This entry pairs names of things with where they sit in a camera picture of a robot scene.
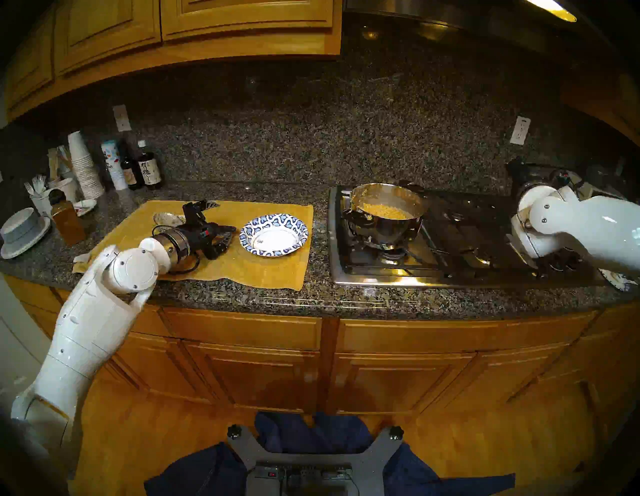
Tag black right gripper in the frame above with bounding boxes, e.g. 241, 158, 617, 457
505, 158, 550, 199

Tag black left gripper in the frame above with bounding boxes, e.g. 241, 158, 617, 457
181, 200, 236, 261

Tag blue white patterned paper bowl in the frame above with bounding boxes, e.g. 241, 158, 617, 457
239, 213, 309, 258

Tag amber cinnamon shaker black cap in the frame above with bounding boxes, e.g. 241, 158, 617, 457
49, 189, 87, 247

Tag yellow cloth towel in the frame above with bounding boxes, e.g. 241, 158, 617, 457
72, 200, 315, 292

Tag soy sauce bottle white cap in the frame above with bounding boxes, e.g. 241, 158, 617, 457
136, 140, 164, 191

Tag stainless gas cooktop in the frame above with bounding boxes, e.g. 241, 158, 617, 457
327, 185, 608, 288

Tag small dark glass bottle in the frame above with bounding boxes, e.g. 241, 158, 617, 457
119, 142, 145, 191

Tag wooden upper cabinet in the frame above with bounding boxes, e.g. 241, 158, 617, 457
2, 0, 343, 123
560, 65, 640, 146

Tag white salt canister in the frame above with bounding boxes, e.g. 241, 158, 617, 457
101, 140, 129, 192

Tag stack of white paper cups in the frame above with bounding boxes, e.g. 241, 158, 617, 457
67, 131, 106, 201

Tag patterned paper plate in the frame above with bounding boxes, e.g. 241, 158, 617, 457
600, 267, 640, 292

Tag stainless steel pot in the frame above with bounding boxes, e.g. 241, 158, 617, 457
341, 181, 431, 249

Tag wooden stirrer bundle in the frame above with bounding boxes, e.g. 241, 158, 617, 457
47, 145, 73, 178

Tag white cup with forks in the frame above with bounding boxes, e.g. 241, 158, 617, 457
30, 190, 53, 218

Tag wooden base cabinets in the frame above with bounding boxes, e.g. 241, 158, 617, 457
0, 272, 640, 417

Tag dark blue cloth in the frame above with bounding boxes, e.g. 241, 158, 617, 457
144, 411, 516, 496

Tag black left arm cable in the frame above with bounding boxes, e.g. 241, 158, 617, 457
150, 225, 203, 276

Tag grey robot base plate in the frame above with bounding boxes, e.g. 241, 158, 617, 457
227, 424, 405, 496

